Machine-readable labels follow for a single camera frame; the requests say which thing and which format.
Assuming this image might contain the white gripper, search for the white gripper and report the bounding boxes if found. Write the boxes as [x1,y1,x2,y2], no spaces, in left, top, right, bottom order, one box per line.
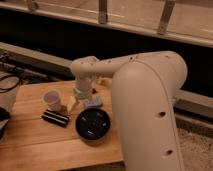
[67,77,93,113]

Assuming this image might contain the black striped eraser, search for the black striped eraser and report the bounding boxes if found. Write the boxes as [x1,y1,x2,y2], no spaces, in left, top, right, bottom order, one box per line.
[42,110,69,127]

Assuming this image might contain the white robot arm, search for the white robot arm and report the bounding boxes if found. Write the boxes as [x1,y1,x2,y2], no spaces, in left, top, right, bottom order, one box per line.
[70,51,187,171]

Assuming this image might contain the white ceramic cup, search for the white ceramic cup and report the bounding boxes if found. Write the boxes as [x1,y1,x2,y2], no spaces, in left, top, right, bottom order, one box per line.
[43,90,62,112]

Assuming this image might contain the light blue small object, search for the light blue small object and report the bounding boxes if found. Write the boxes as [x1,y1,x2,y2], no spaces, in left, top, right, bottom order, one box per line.
[83,96,103,108]

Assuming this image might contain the black round bowl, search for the black round bowl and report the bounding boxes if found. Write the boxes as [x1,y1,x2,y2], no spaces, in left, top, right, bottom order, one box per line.
[75,108,111,140]

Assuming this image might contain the dark object at left edge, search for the dark object at left edge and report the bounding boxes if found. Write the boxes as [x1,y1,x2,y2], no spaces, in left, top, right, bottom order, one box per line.
[0,107,10,139]

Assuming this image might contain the black cable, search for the black cable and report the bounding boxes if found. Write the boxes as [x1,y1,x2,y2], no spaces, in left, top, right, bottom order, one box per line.
[0,74,23,94]

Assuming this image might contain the metal bracket middle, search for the metal bracket middle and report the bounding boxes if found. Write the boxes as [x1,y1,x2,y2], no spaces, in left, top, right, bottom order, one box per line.
[98,0,108,24]

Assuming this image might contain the metal bracket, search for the metal bracket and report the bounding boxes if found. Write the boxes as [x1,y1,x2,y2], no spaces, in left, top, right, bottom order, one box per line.
[98,0,108,24]
[157,0,176,35]

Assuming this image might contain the metal bracket right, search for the metal bracket right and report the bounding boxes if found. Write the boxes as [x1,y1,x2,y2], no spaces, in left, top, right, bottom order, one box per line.
[157,0,176,35]

